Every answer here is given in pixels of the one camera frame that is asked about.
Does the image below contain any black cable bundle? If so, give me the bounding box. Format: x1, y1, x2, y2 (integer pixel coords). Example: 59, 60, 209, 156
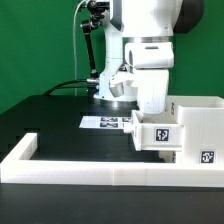
43, 78, 100, 96

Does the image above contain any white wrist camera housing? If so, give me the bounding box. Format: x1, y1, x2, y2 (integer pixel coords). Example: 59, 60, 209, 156
109, 74, 135, 99

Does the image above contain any white drawer cabinet frame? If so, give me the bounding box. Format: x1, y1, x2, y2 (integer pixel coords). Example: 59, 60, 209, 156
166, 96, 224, 166

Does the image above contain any white drawer box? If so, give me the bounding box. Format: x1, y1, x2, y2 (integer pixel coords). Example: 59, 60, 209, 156
159, 151, 176, 163
124, 110, 184, 151

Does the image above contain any white marker tag plate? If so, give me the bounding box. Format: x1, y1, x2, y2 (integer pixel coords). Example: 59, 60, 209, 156
79, 116, 131, 129

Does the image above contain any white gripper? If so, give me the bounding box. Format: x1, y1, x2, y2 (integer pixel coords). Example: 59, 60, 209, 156
136, 69, 169, 116

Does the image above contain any white U-shaped border wall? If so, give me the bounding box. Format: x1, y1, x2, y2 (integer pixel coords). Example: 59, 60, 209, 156
0, 133, 224, 187

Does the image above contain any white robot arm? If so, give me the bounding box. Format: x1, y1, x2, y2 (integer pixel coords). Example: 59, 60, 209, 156
82, 0, 204, 115

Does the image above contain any white drawer box front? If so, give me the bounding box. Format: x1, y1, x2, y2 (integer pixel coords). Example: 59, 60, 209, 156
159, 151, 176, 163

